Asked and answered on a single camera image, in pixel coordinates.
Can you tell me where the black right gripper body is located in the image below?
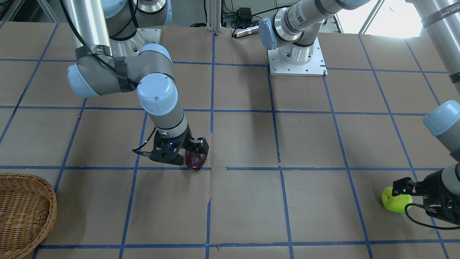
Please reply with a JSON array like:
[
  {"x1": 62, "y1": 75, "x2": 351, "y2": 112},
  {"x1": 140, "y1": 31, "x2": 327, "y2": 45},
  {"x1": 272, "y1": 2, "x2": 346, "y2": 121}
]
[{"x1": 148, "y1": 129, "x2": 209, "y2": 166}]

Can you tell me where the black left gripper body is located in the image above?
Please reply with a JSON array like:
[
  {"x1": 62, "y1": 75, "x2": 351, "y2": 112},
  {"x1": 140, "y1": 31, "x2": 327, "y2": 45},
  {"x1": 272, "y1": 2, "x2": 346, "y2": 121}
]
[{"x1": 392, "y1": 169, "x2": 460, "y2": 225}]

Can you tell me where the dark purple apple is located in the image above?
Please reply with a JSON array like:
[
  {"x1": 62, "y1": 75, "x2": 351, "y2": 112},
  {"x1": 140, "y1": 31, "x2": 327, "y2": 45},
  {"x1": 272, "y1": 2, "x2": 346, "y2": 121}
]
[{"x1": 185, "y1": 150, "x2": 207, "y2": 169}]

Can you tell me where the green apple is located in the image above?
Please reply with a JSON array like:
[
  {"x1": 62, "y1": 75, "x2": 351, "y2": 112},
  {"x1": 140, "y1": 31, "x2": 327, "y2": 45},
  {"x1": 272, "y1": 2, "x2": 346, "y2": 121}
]
[{"x1": 381, "y1": 186, "x2": 413, "y2": 213}]

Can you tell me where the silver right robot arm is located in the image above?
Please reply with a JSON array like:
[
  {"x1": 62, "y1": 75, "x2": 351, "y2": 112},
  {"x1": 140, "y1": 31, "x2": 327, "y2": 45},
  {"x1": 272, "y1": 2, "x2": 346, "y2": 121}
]
[{"x1": 60, "y1": 0, "x2": 209, "y2": 169}]

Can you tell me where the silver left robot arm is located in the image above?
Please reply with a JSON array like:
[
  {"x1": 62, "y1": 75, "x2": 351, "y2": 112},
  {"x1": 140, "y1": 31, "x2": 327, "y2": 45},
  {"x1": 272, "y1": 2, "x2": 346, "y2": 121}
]
[{"x1": 259, "y1": 0, "x2": 459, "y2": 162}]

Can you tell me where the woven wicker basket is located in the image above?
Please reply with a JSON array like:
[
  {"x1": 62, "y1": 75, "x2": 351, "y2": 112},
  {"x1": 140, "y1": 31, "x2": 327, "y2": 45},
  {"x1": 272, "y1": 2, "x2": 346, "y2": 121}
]
[{"x1": 0, "y1": 173, "x2": 58, "y2": 259}]

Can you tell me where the black camera cable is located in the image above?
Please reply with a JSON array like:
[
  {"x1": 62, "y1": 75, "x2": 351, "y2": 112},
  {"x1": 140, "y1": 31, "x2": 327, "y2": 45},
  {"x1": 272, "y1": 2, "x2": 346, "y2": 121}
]
[{"x1": 405, "y1": 203, "x2": 460, "y2": 230}]

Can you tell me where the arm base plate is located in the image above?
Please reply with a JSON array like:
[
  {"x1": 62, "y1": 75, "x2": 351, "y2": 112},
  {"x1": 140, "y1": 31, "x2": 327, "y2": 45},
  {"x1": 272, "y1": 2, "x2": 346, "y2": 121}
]
[
  {"x1": 267, "y1": 38, "x2": 328, "y2": 77},
  {"x1": 109, "y1": 28, "x2": 161, "y2": 57}
]

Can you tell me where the aluminium frame post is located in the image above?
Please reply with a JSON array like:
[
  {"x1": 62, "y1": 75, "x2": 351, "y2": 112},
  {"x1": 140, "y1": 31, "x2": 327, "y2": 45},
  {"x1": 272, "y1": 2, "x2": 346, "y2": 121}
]
[{"x1": 205, "y1": 0, "x2": 222, "y2": 35}]

